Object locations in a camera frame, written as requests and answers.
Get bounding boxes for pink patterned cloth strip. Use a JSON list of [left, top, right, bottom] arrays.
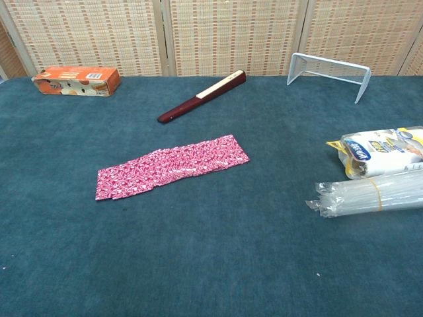
[[110, 133, 250, 200]]

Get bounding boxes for orange cardboard snack box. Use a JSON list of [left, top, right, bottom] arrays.
[[31, 65, 122, 98]]

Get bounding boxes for woven bamboo screen panel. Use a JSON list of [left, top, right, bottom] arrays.
[[299, 0, 423, 77], [0, 0, 169, 77], [398, 41, 423, 77], [164, 0, 310, 77], [0, 19, 28, 80]]

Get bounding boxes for white tissue paper package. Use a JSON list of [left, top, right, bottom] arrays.
[[326, 125, 423, 181]]

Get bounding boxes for white wire shelf rack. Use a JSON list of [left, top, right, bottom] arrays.
[[286, 52, 371, 105]]

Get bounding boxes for teal felt table cover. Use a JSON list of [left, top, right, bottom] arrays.
[[0, 75, 423, 317]]

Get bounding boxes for dark red folded fan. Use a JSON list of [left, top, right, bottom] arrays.
[[157, 69, 247, 125]]

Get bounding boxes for clear plastic tube bundle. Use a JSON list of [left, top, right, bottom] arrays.
[[305, 170, 423, 219]]

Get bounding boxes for yellow rubber band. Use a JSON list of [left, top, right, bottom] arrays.
[[369, 178, 385, 211]]

